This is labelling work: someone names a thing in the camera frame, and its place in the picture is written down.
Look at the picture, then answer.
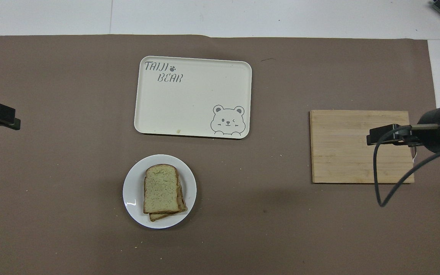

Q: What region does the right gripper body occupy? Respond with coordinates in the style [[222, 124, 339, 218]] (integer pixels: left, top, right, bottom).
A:
[[406, 107, 440, 154]]

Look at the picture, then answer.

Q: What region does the white round plate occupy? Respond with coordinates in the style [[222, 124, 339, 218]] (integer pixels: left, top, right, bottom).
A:
[[123, 154, 197, 230]]

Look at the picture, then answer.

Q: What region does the wooden cutting board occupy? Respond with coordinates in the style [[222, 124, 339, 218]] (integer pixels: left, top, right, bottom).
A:
[[310, 110, 415, 184]]

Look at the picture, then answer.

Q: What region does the cream tray with bear print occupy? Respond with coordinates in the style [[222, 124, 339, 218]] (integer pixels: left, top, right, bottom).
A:
[[134, 56, 252, 140]]

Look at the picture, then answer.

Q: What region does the brown bread slice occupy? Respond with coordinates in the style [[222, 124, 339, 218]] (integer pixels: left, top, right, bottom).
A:
[[149, 176, 188, 222], [143, 164, 181, 215]]

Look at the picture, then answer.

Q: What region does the black cable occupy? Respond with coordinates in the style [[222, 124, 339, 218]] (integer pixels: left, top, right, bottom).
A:
[[373, 125, 440, 208]]

